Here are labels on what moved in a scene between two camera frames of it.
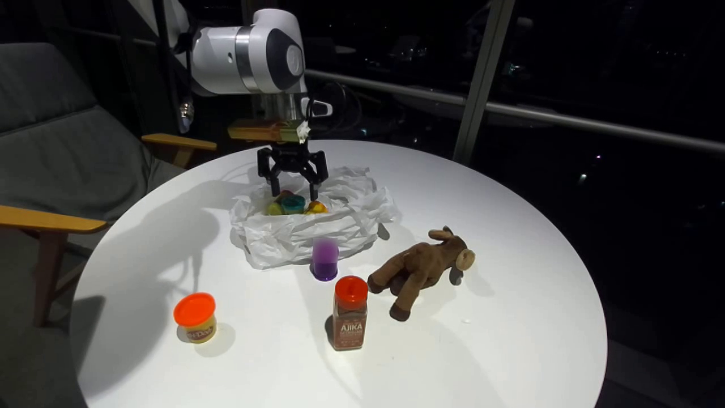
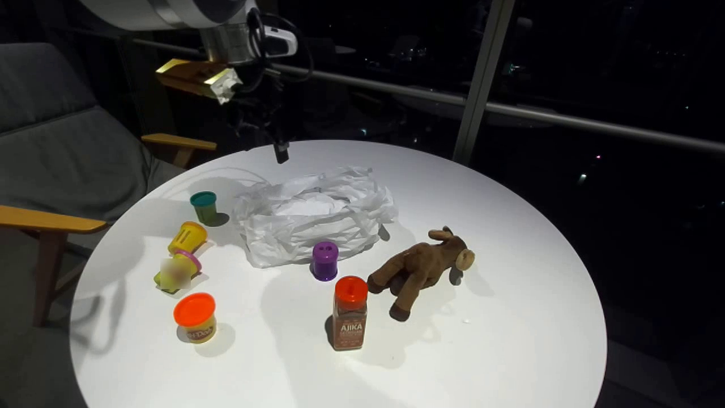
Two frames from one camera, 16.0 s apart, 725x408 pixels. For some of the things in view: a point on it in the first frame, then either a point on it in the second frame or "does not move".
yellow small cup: (272, 209) → (177, 269)
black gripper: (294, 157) → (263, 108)
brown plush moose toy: (419, 266) does not move
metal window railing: (479, 103) does not move
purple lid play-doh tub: (324, 261) does not move
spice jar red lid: (346, 328) does not move
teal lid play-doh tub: (294, 202) → (205, 206)
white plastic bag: (354, 215) does not move
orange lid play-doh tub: (193, 316) does not move
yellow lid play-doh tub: (317, 206) → (188, 236)
